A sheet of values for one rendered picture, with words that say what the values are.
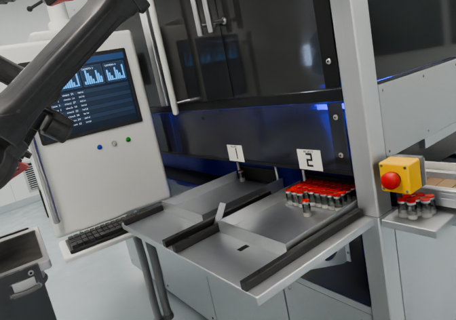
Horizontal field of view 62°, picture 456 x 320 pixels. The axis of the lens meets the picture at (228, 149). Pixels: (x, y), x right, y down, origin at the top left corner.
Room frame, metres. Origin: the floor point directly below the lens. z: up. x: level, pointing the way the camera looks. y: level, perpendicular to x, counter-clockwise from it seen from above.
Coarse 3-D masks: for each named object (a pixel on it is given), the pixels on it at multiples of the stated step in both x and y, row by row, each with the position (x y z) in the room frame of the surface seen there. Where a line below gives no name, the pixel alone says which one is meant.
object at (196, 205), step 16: (224, 176) 1.41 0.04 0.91; (192, 192) 1.32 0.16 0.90; (208, 192) 1.35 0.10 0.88; (224, 192) 1.31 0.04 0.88; (240, 192) 1.28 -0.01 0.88; (256, 192) 1.17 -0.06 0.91; (272, 192) 1.21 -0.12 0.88; (176, 208) 1.17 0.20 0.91; (192, 208) 1.21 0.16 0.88; (208, 208) 1.18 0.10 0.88
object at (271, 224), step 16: (256, 208) 1.05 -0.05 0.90; (272, 208) 1.07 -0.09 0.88; (288, 208) 1.04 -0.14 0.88; (320, 208) 0.99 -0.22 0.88; (352, 208) 0.91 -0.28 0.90; (224, 224) 0.95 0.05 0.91; (240, 224) 0.99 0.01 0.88; (256, 224) 0.97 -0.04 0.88; (272, 224) 0.95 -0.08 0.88; (288, 224) 0.93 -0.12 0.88; (304, 224) 0.91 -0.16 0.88; (320, 224) 0.83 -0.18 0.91; (256, 240) 0.85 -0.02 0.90; (272, 240) 0.80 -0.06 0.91; (288, 240) 0.84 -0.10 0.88; (304, 240) 0.80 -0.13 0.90
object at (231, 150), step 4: (228, 144) 1.33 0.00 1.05; (228, 148) 1.33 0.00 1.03; (232, 148) 1.31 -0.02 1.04; (236, 148) 1.29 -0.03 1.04; (240, 148) 1.27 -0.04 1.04; (228, 152) 1.33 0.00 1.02; (232, 152) 1.31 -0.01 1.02; (240, 152) 1.27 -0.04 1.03; (232, 156) 1.32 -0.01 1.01; (236, 156) 1.30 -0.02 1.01; (240, 156) 1.28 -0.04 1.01; (232, 160) 1.32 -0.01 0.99; (236, 160) 1.30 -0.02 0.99; (240, 160) 1.28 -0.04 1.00
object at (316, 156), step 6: (300, 150) 1.04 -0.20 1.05; (306, 150) 1.02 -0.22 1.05; (312, 150) 1.01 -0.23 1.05; (300, 156) 1.05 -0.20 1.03; (306, 156) 1.03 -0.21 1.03; (312, 156) 1.01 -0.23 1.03; (318, 156) 0.99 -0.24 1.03; (300, 162) 1.05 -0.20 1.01; (306, 162) 1.03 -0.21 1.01; (312, 162) 1.01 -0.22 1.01; (318, 162) 0.99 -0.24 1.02; (300, 168) 1.05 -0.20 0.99; (306, 168) 1.03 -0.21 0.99; (312, 168) 1.02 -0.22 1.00; (318, 168) 1.00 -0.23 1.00
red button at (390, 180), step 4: (388, 172) 0.80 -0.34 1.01; (392, 172) 0.80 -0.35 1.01; (384, 176) 0.80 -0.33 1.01; (388, 176) 0.79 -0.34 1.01; (392, 176) 0.79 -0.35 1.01; (396, 176) 0.79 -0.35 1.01; (384, 180) 0.80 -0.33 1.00; (388, 180) 0.79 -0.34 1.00; (392, 180) 0.79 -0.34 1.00; (396, 180) 0.78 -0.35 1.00; (384, 184) 0.80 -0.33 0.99; (388, 184) 0.79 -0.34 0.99; (392, 184) 0.79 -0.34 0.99; (396, 184) 0.78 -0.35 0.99; (388, 188) 0.80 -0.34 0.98; (392, 188) 0.79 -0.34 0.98
